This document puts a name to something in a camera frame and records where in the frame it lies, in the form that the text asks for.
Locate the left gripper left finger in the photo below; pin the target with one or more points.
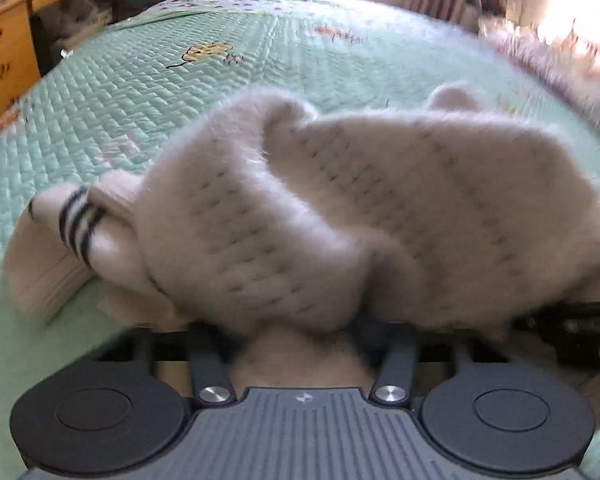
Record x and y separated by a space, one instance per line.
209 352

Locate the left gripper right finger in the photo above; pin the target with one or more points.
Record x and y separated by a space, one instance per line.
393 383

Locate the white striped knit sweater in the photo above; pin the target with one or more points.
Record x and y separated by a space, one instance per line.
278 223

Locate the green quilted bee bedspread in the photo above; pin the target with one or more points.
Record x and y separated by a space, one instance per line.
116 100

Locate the floral pink pillow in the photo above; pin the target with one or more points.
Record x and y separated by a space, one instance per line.
573 76

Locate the wooden corner desk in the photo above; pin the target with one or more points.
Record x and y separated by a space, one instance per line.
10 50

